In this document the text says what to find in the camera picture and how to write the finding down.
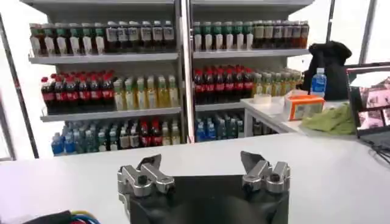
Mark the open laptop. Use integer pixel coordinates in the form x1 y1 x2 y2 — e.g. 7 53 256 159
345 61 390 150

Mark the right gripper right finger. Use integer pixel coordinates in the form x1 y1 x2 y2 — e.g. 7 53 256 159
240 150 291 194

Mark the shelf unit with bottles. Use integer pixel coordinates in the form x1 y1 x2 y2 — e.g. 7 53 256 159
19 0 187 156
185 0 315 144

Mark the blue-label water bottle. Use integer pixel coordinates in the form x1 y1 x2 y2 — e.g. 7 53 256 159
310 67 328 99

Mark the green cloth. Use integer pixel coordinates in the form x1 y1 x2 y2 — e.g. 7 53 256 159
299 102 358 136

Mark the black bag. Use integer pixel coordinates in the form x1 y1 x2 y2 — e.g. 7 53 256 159
300 40 353 102

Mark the white desk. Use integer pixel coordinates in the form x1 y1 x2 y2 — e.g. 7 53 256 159
239 97 358 138

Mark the coloured wire bundle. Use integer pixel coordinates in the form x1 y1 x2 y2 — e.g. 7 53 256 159
0 209 102 224

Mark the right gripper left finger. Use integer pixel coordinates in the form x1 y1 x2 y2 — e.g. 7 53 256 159
117 153 176 198

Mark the orange tissue box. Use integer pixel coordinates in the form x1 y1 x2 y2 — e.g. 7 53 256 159
284 94 327 122

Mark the dark window frame post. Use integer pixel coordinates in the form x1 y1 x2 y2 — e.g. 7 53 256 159
0 14 40 159

